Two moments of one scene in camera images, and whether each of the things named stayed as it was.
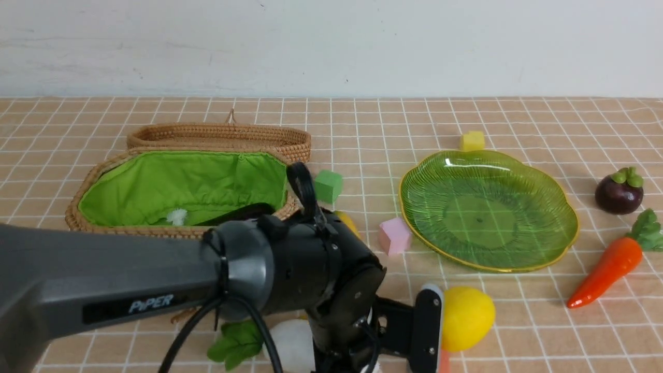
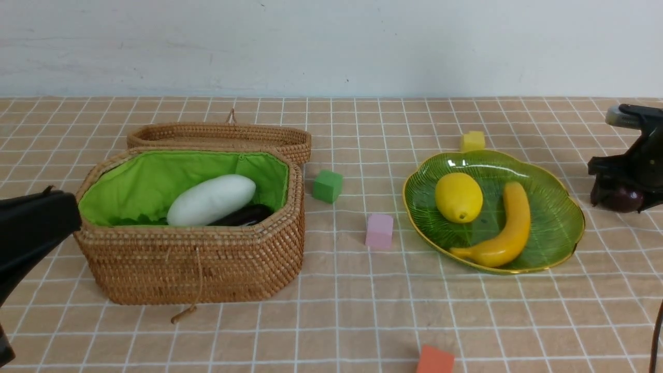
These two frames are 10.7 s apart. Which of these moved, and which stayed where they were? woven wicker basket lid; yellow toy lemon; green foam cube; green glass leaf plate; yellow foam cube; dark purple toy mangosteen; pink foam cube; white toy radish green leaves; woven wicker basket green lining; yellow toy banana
Moved: pink foam cube; yellow toy lemon; white toy radish green leaves; yellow toy banana
Stayed: woven wicker basket lid; yellow foam cube; green glass leaf plate; green foam cube; dark purple toy mangosteen; woven wicker basket green lining
